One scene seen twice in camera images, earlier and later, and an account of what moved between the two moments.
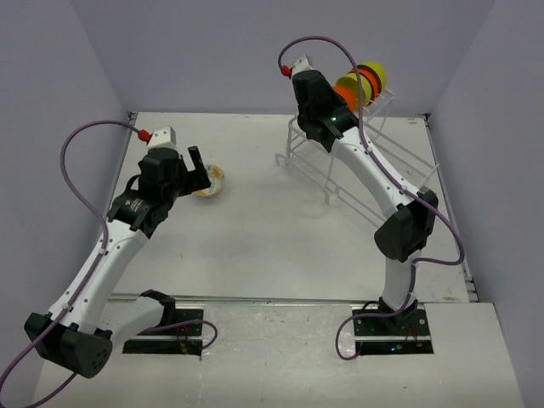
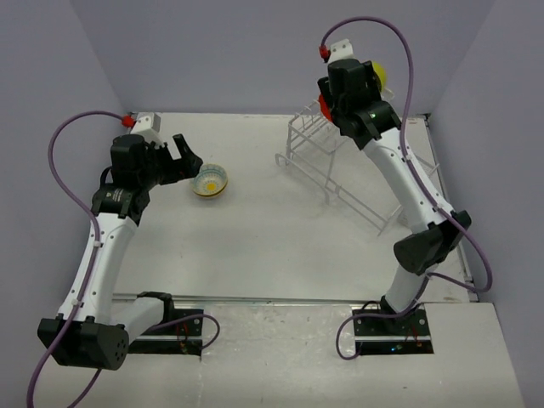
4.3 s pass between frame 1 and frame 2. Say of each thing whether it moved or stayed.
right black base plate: stayed
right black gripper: moved
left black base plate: stayed
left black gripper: moved
